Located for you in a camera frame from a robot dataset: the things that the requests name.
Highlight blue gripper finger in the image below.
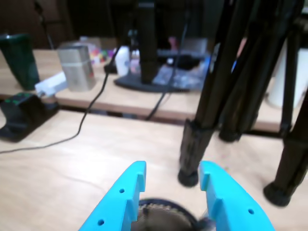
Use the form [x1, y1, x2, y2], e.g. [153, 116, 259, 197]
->
[199, 160, 276, 231]
[77, 160, 147, 231]

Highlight black mesh pen holder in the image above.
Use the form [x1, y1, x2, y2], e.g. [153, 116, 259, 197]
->
[137, 197, 210, 231]

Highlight black tripod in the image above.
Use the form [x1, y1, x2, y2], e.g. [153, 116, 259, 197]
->
[177, 0, 308, 208]

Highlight clear plastic bag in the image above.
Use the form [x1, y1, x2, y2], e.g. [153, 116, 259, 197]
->
[153, 64, 208, 90]

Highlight white rectangular device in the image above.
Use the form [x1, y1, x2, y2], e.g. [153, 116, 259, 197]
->
[34, 71, 67, 97]

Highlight silver tin box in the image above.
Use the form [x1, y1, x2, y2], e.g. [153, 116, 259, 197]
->
[57, 44, 96, 92]

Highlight white plastic bottle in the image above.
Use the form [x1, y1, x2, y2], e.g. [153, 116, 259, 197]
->
[115, 45, 132, 77]

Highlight colourful small blocks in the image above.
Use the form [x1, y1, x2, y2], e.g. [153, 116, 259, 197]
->
[89, 46, 114, 65]

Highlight black monitor stand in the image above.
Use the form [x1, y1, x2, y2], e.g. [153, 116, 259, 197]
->
[114, 0, 191, 94]

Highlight dark green cup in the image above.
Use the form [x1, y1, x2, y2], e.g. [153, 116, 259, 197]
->
[0, 33, 41, 91]

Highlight black monitor cable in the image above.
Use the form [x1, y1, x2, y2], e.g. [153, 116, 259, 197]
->
[144, 9, 191, 121]

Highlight thin black cable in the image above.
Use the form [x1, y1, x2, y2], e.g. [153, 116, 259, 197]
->
[0, 47, 124, 155]

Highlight black device with cable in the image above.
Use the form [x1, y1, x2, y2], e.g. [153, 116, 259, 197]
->
[0, 92, 60, 143]

